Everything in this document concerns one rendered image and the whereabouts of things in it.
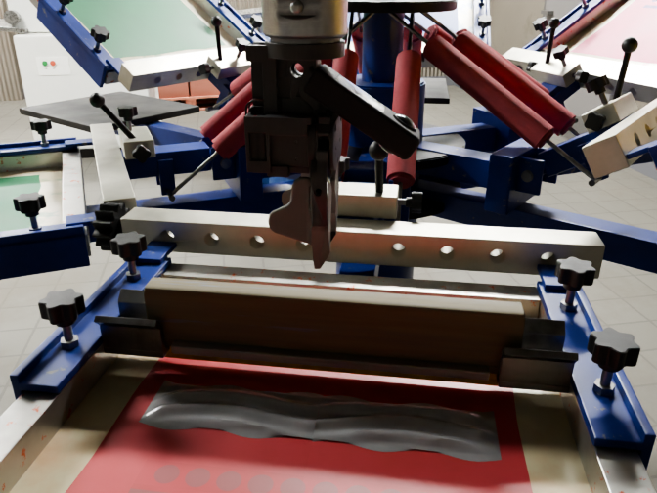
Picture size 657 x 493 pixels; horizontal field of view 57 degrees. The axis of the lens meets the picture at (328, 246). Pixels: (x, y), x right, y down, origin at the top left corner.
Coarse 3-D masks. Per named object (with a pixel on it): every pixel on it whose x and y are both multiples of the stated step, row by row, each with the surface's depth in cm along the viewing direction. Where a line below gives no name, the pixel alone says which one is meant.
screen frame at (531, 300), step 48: (336, 288) 81; (384, 288) 80; (432, 288) 80; (480, 288) 80; (528, 288) 80; (0, 432) 55; (48, 432) 59; (576, 432) 59; (0, 480) 52; (624, 480) 50
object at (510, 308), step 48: (192, 288) 66; (240, 288) 66; (288, 288) 66; (192, 336) 68; (240, 336) 67; (288, 336) 66; (336, 336) 65; (384, 336) 64; (432, 336) 63; (480, 336) 62
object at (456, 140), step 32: (352, 0) 122; (384, 0) 122; (416, 0) 122; (448, 0) 122; (384, 32) 129; (384, 64) 131; (384, 96) 129; (352, 128) 134; (352, 160) 126; (416, 160) 126
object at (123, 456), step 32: (160, 384) 67; (224, 384) 67; (256, 384) 67; (288, 384) 67; (320, 384) 67; (128, 416) 62; (128, 448) 58; (160, 448) 58; (192, 448) 58; (224, 448) 58; (256, 448) 58; (288, 448) 58; (96, 480) 54; (128, 480) 54
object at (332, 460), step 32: (352, 384) 67; (384, 384) 67; (416, 384) 67; (448, 384) 67; (480, 384) 67; (512, 416) 62; (320, 448) 58; (352, 448) 58; (512, 448) 58; (352, 480) 54; (384, 480) 54; (416, 480) 54; (448, 480) 54; (480, 480) 54; (512, 480) 54
